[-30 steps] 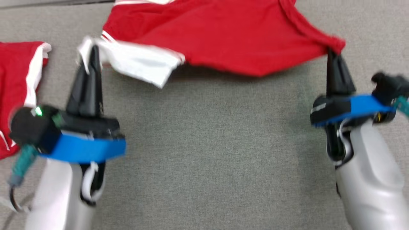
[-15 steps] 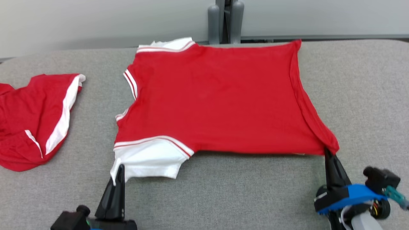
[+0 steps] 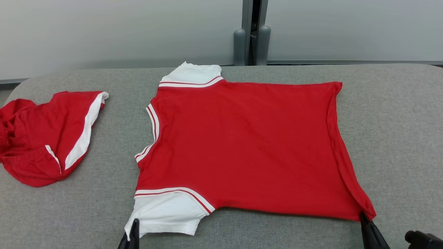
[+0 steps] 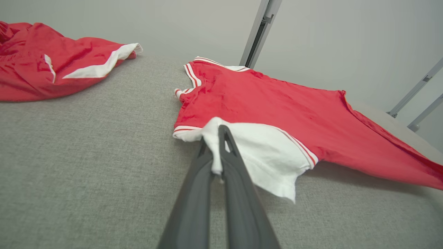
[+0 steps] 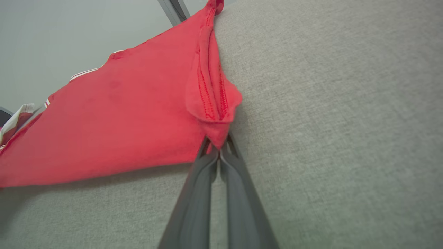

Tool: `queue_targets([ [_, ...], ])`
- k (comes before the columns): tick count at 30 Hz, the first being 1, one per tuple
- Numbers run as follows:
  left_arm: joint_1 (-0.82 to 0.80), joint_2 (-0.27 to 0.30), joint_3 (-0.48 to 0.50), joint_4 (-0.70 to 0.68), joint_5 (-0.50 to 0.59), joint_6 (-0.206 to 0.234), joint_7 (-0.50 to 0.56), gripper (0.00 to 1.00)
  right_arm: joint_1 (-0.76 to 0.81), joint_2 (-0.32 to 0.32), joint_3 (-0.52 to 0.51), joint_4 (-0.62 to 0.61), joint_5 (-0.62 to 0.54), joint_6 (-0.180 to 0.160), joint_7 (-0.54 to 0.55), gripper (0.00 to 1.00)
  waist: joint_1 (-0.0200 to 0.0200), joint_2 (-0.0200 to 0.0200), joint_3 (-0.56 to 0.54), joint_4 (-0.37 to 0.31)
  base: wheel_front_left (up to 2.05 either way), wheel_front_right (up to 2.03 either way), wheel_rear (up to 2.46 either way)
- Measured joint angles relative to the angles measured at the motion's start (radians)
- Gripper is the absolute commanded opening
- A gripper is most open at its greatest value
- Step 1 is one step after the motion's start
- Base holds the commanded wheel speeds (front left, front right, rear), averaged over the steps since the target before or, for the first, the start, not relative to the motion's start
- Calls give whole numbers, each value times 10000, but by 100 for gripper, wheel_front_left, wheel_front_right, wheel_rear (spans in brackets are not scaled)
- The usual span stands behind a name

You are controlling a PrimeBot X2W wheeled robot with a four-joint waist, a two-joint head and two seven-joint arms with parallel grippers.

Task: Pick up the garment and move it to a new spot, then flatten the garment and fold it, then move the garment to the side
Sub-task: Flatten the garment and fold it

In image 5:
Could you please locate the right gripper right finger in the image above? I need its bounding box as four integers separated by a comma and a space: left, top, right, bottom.
220, 132, 279, 249

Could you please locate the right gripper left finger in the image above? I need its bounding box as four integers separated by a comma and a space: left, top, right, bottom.
157, 137, 219, 249

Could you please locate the red white jersey garment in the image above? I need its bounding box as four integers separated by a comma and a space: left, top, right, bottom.
0, 0, 243, 189

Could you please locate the grey partition frame post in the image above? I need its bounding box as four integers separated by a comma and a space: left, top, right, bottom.
157, 0, 191, 27

